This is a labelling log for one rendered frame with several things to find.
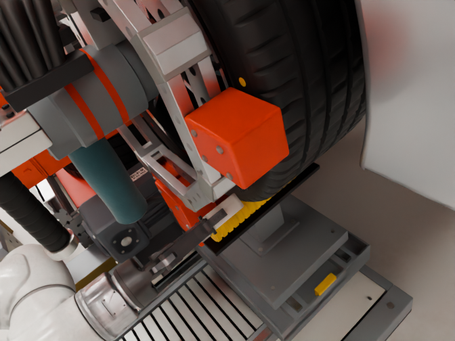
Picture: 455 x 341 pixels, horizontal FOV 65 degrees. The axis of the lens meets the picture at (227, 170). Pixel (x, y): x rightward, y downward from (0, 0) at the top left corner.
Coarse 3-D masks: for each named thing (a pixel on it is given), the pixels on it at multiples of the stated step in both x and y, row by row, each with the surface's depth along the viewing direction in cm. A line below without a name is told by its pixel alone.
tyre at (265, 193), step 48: (192, 0) 40; (240, 0) 36; (288, 0) 38; (336, 0) 41; (240, 48) 38; (288, 48) 39; (336, 48) 44; (288, 96) 42; (336, 96) 48; (288, 144) 46; (240, 192) 68
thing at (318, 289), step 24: (360, 240) 104; (216, 264) 114; (336, 264) 101; (360, 264) 104; (240, 288) 105; (312, 288) 99; (336, 288) 100; (264, 312) 98; (288, 312) 94; (312, 312) 97; (288, 336) 94
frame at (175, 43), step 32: (128, 0) 36; (160, 0) 37; (128, 32) 39; (160, 32) 37; (192, 32) 38; (160, 64) 37; (192, 64) 39; (160, 160) 85; (192, 160) 49; (192, 192) 62; (224, 192) 51
